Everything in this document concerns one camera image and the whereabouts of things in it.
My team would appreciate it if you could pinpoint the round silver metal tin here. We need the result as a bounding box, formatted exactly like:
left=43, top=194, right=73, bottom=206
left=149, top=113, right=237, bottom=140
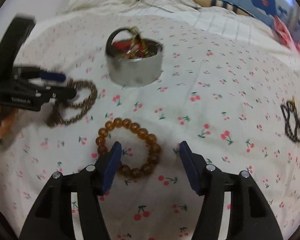
left=105, top=39, right=164, bottom=87

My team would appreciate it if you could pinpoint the white striped duvet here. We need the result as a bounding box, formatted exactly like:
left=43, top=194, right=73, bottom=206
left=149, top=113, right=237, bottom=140
left=29, top=0, right=300, bottom=63

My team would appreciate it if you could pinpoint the striped tan pillow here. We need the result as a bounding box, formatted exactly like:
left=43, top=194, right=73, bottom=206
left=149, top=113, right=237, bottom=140
left=193, top=0, right=255, bottom=18

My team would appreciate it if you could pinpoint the dark brown oval bead bracelet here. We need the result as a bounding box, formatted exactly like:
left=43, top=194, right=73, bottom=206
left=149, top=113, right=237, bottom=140
left=45, top=78, right=99, bottom=128

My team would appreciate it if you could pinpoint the cherry print bed sheet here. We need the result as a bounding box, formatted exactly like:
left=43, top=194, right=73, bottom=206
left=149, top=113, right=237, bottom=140
left=0, top=14, right=300, bottom=239

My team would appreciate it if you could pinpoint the amber round bead bracelet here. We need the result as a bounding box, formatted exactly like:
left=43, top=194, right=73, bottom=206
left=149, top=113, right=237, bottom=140
left=95, top=117, right=163, bottom=180

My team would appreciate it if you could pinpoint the person's left hand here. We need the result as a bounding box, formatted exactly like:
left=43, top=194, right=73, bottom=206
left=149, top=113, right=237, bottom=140
left=0, top=106, right=19, bottom=139

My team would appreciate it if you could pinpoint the gold bangle bracelet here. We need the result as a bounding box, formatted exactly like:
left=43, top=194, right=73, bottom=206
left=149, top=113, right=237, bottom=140
left=124, top=26, right=151, bottom=58

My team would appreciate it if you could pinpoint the pink crumpled cloth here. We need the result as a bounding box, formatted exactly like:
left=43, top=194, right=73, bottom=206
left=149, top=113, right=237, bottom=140
left=274, top=16, right=300, bottom=56

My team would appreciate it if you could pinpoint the black leather band bracelet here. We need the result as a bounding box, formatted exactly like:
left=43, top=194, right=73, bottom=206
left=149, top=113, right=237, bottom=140
left=107, top=28, right=131, bottom=53

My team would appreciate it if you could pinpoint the black yellow beaded necklace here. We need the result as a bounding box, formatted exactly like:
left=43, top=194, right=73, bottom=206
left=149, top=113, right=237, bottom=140
left=280, top=97, right=300, bottom=144

